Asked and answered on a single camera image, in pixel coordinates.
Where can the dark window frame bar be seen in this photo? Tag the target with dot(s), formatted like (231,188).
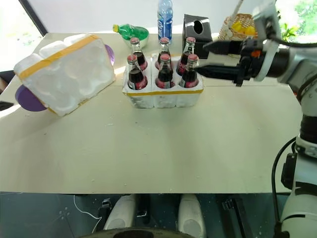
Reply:
(33,16)

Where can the purple round plate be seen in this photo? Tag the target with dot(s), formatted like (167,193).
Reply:
(110,55)
(28,100)

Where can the black bracket under table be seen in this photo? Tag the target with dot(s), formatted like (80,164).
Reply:
(237,215)

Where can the glass cola bottle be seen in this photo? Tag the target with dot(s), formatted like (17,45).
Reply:
(189,78)
(164,48)
(138,55)
(188,50)
(136,79)
(165,77)

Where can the yellow fruit pieces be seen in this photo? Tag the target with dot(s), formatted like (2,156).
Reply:
(244,28)

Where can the green plant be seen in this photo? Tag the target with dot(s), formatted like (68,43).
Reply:
(288,32)

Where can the blue label water bottle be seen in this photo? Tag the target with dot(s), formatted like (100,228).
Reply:
(165,27)

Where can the black tissue box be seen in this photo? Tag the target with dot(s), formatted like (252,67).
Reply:
(195,37)

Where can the green plastic bottle yellow cap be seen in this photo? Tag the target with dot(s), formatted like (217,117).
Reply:
(128,31)

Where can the white rounded robot foot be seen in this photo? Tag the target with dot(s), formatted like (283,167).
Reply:
(121,213)
(190,215)

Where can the white round bowl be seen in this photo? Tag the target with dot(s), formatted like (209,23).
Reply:
(143,41)

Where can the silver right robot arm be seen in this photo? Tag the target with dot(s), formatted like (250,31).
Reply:
(309,74)

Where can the woven wicker basket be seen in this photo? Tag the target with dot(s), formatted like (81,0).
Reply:
(229,33)

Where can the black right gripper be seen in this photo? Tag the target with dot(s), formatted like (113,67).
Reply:
(247,49)

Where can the white taped styrofoam box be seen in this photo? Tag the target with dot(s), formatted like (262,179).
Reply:
(69,72)

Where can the white styrofoam crate yellow tape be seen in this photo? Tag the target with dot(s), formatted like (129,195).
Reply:
(163,98)

